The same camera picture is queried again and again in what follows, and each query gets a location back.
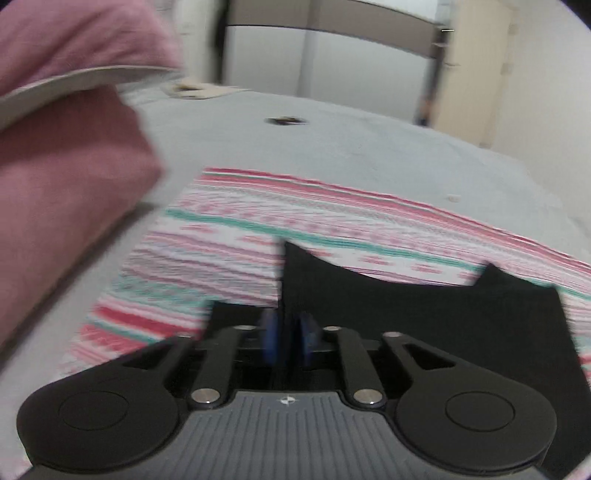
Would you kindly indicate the beige cloth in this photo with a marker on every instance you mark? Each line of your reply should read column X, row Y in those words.
column 203, row 90

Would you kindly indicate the sliding door wardrobe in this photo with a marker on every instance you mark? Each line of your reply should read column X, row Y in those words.
column 346, row 60

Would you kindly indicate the bed with grey sheet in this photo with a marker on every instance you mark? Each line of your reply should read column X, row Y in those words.
column 369, row 152

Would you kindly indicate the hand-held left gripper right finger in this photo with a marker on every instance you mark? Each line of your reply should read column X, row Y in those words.
column 307, row 338

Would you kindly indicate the black pants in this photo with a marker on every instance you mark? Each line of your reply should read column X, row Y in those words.
column 438, row 318

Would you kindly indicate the folded pink quilt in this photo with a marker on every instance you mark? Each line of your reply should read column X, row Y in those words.
column 69, row 161

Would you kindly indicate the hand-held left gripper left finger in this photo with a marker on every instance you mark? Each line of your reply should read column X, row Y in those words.
column 268, row 339

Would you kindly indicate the pink bag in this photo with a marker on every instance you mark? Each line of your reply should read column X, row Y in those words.
column 425, row 110

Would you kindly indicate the cream room door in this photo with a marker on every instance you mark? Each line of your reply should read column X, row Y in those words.
column 475, row 78

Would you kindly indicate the striped patterned blanket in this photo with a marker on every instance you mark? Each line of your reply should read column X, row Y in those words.
column 221, row 240

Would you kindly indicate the small white object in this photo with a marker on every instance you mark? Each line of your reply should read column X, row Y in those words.
column 453, row 198

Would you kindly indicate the small black object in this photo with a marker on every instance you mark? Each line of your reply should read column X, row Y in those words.
column 286, row 121

